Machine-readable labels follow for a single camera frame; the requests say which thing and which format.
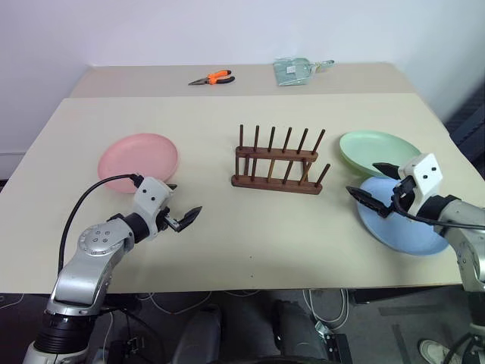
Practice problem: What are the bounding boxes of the dark office chair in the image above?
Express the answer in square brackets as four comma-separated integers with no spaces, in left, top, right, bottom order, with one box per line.
[444,80,485,172]

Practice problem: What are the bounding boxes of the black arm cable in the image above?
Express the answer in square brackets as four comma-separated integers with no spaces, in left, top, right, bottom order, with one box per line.
[58,173,143,278]
[390,189,485,231]

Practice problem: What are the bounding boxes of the wooden dish rack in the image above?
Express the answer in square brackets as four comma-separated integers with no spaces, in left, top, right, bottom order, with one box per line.
[231,124,331,196]

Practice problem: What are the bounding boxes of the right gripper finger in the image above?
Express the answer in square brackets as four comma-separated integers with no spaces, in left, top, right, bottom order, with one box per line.
[345,186,393,220]
[371,162,401,180]

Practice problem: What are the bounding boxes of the teal packaged dustpan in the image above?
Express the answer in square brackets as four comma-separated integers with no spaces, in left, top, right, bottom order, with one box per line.
[272,56,336,88]

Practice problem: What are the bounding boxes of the blue round plate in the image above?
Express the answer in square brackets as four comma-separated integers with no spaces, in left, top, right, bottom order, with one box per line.
[356,176,452,257]

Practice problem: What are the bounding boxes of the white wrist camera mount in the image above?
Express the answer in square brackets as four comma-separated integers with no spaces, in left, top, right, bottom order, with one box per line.
[399,152,445,218]
[133,175,172,241]

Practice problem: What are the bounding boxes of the orange black pliers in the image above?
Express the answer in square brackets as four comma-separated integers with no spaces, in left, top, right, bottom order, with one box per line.
[187,70,236,87]

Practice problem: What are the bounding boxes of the dark rounded shape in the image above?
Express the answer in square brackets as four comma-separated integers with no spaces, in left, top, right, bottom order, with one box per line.
[172,303,223,364]
[273,298,327,364]

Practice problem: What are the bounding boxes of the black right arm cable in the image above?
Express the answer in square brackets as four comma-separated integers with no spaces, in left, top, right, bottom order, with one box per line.
[390,189,485,231]

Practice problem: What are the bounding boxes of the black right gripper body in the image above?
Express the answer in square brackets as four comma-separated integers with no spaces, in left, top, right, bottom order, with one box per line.
[391,175,420,212]

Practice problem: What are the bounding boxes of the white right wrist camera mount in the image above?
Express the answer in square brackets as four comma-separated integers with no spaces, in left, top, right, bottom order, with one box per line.
[399,152,445,218]

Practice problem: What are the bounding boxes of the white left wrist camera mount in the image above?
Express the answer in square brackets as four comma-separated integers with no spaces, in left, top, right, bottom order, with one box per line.
[133,175,172,241]

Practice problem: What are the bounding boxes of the green round plate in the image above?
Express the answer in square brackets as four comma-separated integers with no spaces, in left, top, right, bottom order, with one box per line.
[339,130,423,178]

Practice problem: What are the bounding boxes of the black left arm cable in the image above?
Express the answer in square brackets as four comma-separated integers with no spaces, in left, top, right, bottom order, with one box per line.
[58,173,143,278]

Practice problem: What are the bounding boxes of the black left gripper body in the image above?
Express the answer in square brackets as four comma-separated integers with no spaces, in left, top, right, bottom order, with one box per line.
[155,206,183,233]

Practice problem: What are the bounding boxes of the pink round plate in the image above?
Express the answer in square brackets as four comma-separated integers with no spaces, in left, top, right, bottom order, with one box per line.
[97,132,180,195]

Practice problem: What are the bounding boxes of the white shoe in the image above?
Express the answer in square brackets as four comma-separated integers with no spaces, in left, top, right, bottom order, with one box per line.
[418,338,452,364]

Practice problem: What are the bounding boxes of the white floor cable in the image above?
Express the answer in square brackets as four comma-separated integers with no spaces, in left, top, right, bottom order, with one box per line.
[136,290,213,316]
[302,288,350,331]

